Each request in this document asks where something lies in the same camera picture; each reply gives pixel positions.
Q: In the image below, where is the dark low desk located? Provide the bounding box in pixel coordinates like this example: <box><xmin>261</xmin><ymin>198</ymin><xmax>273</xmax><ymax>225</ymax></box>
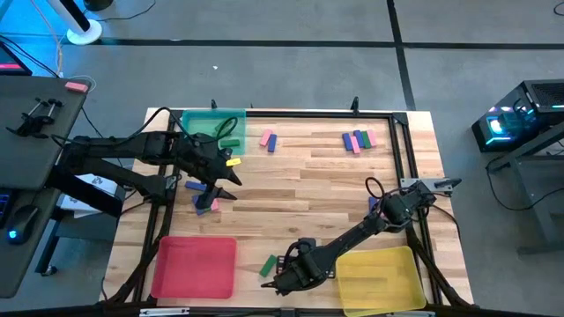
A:
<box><xmin>0</xmin><ymin>187</ymin><xmax>63</xmax><ymax>300</ymax></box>

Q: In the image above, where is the black clamp tool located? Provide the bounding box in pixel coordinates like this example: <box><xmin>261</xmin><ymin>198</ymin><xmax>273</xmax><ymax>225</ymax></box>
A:
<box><xmin>5</xmin><ymin>97</ymin><xmax>64</xmax><ymax>140</ymax></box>

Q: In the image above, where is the yellow translucent plastic bin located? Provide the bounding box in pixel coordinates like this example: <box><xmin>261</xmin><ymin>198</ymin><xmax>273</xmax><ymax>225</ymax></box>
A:
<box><xmin>334</xmin><ymin>245</ymin><xmax>427</xmax><ymax>317</ymax></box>

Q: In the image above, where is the silver mounting plate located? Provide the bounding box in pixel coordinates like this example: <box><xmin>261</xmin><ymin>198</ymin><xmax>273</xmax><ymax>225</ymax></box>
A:
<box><xmin>399</xmin><ymin>177</ymin><xmax>463</xmax><ymax>194</ymax></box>

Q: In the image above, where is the black desk support beam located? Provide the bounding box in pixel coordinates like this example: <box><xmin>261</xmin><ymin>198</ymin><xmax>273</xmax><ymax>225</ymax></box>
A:
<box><xmin>45</xmin><ymin>165</ymin><xmax>126</xmax><ymax>219</ymax></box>

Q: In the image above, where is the black computer tower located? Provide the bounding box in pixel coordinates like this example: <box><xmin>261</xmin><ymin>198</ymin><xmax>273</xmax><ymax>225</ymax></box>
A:
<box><xmin>470</xmin><ymin>77</ymin><xmax>564</xmax><ymax>154</ymax></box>

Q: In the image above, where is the teal translucent plastic bin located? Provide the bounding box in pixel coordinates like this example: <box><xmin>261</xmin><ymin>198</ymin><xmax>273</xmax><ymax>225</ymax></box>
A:
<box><xmin>177</xmin><ymin>108</ymin><xmax>248</xmax><ymax>157</ymax></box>

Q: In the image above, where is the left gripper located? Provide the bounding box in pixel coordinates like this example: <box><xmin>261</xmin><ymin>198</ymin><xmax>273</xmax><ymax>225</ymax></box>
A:
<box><xmin>193</xmin><ymin>149</ymin><xmax>243</xmax><ymax>209</ymax></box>

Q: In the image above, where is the orange cable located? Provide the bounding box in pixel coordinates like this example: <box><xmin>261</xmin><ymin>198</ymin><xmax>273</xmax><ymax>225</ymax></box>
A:
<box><xmin>28</xmin><ymin>0</ymin><xmax>65</xmax><ymax>78</ymax></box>

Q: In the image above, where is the white floor stand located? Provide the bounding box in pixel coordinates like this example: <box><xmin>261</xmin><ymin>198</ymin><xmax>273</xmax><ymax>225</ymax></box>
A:
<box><xmin>45</xmin><ymin>0</ymin><xmax>104</xmax><ymax>47</ymax></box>

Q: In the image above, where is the grey metal desk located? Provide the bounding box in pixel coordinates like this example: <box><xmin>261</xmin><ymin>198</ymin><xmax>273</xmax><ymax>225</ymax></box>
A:
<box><xmin>482</xmin><ymin>125</ymin><xmax>564</xmax><ymax>257</ymax></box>

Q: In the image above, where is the dark monitor screen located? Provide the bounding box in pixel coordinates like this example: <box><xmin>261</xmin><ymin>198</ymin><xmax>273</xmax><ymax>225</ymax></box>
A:
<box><xmin>0</xmin><ymin>41</ymin><xmax>33</xmax><ymax>77</ymax></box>

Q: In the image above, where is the black side desk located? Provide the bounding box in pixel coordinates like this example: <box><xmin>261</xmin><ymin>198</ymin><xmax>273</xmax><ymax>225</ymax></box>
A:
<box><xmin>0</xmin><ymin>75</ymin><xmax>93</xmax><ymax>191</ymax></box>

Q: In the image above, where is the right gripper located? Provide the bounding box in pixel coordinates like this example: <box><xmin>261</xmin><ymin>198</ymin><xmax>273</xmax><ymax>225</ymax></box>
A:
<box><xmin>260</xmin><ymin>248</ymin><xmax>336</xmax><ymax>297</ymax></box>

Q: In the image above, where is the red translucent plastic bin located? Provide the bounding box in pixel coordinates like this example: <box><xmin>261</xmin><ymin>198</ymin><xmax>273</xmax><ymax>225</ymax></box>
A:
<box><xmin>150</xmin><ymin>236</ymin><xmax>238</xmax><ymax>300</ymax></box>

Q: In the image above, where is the black computer mouse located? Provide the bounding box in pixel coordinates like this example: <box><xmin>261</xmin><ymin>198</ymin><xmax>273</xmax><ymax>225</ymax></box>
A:
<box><xmin>6</xmin><ymin>204</ymin><xmax>41</xmax><ymax>247</ymax></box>

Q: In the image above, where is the salmon pink block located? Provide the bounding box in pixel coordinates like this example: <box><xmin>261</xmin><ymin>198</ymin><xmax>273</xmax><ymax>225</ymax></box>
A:
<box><xmin>64</xmin><ymin>80</ymin><xmax>90</xmax><ymax>94</ymax></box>

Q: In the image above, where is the black floor cable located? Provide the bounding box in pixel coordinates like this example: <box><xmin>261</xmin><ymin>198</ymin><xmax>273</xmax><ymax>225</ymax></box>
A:
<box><xmin>94</xmin><ymin>1</ymin><xmax>157</xmax><ymax>23</ymax></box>

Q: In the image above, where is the black metal table frame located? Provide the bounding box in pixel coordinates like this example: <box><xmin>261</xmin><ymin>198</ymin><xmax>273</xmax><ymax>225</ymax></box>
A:
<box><xmin>103</xmin><ymin>108</ymin><xmax>475</xmax><ymax>317</ymax></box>

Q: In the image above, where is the white paper box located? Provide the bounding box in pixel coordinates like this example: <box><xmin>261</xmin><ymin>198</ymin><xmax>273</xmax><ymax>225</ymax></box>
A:
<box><xmin>59</xmin><ymin>172</ymin><xmax>127</xmax><ymax>220</ymax></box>

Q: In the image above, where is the black round base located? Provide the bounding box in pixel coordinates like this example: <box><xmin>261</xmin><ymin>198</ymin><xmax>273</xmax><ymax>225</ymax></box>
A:
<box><xmin>82</xmin><ymin>0</ymin><xmax>115</xmax><ymax>12</ymax></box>

